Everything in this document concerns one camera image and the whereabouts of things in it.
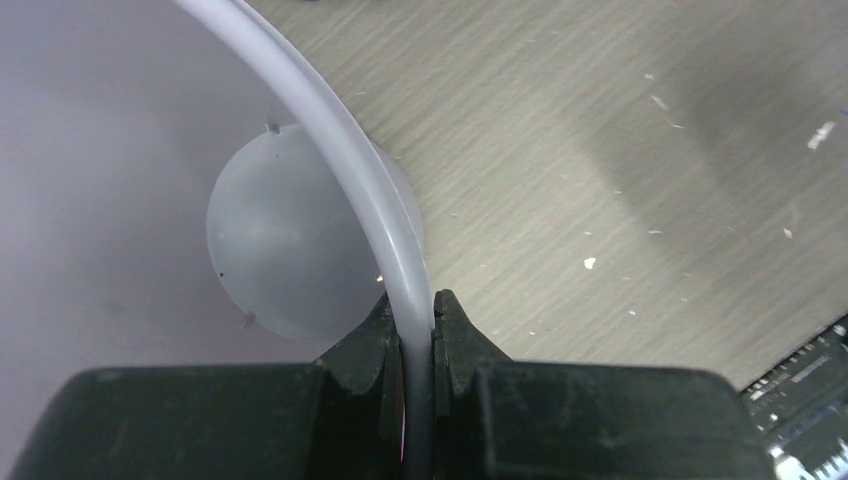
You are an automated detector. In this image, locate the grey translucent trash bin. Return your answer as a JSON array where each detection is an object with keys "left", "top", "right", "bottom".
[{"left": 1, "top": 1, "right": 423, "bottom": 474}]

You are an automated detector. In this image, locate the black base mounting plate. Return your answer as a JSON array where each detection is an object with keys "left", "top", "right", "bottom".
[{"left": 740, "top": 316, "right": 847, "bottom": 479}]

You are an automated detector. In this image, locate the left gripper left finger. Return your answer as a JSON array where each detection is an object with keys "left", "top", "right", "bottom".
[{"left": 10, "top": 298, "right": 403, "bottom": 479}]

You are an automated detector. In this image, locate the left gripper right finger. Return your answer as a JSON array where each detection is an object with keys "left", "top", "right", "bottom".
[{"left": 434, "top": 290, "right": 775, "bottom": 479}]

